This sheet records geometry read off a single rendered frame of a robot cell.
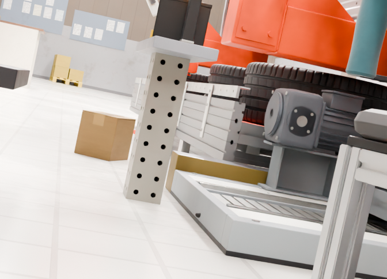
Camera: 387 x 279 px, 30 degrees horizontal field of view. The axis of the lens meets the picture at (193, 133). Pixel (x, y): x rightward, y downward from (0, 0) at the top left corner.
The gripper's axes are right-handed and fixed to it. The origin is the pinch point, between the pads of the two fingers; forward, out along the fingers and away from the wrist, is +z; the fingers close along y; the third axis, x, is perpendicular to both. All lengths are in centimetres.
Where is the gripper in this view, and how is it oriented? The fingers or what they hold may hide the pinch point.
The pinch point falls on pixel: (153, 4)
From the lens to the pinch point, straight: 221.6
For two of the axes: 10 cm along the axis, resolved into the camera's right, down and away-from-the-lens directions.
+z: 3.9, 9.1, 1.5
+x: 9.0, -4.1, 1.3
